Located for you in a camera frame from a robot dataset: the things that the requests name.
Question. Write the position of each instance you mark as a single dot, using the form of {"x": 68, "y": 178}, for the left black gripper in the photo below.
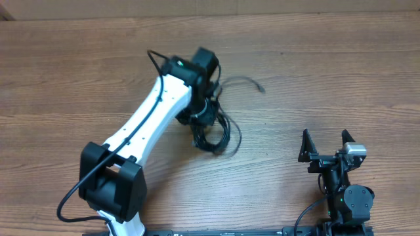
{"x": 207, "y": 120}

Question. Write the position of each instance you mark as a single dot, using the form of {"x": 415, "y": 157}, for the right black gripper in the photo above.
{"x": 307, "y": 154}

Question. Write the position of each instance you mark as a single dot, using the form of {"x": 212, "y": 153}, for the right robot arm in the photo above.
{"x": 348, "y": 206}

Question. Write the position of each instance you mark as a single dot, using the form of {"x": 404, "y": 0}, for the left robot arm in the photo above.
{"x": 111, "y": 175}

